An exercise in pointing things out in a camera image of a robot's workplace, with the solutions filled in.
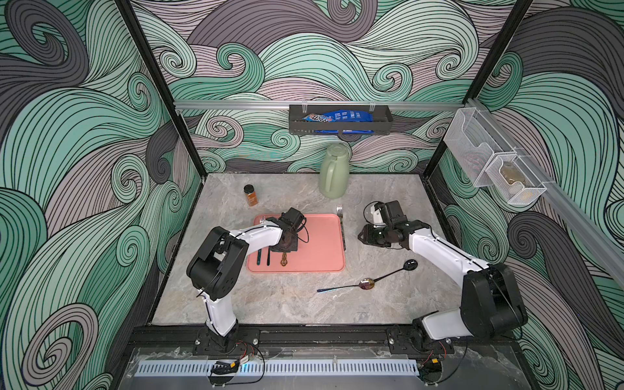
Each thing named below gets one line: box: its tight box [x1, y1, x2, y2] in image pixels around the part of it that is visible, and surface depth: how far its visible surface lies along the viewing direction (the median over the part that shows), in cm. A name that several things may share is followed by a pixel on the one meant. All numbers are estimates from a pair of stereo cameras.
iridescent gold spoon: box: [316, 277, 375, 293], surface depth 85 cm
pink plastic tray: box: [247, 213, 347, 273], surface depth 92 cm
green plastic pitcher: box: [318, 142, 351, 200], surface depth 98 cm
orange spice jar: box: [243, 183, 259, 207], surface depth 105 cm
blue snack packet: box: [302, 109, 373, 123], surface depth 94 cm
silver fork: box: [336, 204, 347, 252], surface depth 109 cm
